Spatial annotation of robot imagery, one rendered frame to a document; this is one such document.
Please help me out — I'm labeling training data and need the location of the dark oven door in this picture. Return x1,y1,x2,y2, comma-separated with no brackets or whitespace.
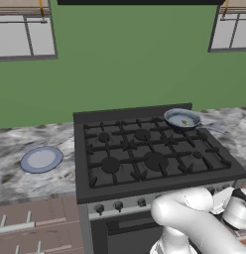
89,211,167,254

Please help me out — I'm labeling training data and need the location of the grey frying pan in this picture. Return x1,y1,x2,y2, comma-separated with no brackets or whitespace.
163,108,230,135

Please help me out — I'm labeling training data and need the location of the brown drawer front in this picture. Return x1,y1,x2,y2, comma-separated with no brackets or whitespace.
0,227,85,254
0,195,81,237

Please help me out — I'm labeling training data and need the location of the black gas hob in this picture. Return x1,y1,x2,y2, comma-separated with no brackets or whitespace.
72,102,246,220

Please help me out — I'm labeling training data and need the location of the blue round plate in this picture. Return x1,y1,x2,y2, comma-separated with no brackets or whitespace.
19,145,64,175

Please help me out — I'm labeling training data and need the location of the silver drawer handle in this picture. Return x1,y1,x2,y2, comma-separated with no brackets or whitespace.
13,240,47,254
0,210,37,235

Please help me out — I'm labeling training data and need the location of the black range hood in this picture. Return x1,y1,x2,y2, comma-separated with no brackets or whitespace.
57,0,227,6

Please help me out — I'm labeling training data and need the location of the dark oven door handle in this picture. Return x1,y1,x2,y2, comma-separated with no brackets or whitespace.
106,219,163,236

